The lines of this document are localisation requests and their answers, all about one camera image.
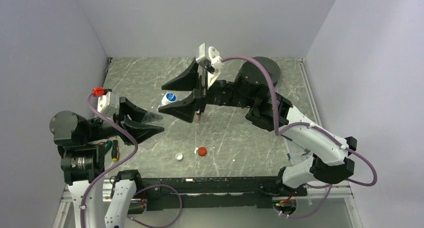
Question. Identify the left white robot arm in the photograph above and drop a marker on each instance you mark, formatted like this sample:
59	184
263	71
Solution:
80	145

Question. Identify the clear plastic box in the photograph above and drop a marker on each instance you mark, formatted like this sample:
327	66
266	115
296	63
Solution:
294	154

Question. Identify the yellow black screwdriver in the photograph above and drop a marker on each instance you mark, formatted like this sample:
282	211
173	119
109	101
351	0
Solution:
115	150

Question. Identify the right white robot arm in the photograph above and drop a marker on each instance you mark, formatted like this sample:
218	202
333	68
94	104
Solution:
254	89

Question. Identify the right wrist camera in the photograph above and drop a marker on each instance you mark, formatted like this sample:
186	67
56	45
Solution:
209	58

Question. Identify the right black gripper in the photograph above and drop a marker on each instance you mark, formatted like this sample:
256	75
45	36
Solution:
190	80

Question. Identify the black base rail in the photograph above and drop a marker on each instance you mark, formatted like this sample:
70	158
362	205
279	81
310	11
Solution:
205	192

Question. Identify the clear bottle blue white cap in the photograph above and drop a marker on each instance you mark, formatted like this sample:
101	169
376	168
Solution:
153	116

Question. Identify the aluminium frame rail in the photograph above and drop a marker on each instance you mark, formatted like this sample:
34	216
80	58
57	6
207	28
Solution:
110	201

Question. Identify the hammer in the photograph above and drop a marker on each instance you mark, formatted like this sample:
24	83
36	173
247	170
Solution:
299	146

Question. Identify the black filament spool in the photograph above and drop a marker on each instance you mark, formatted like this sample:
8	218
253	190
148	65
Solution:
272	68

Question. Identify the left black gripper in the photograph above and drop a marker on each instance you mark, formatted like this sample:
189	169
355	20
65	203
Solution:
136	113

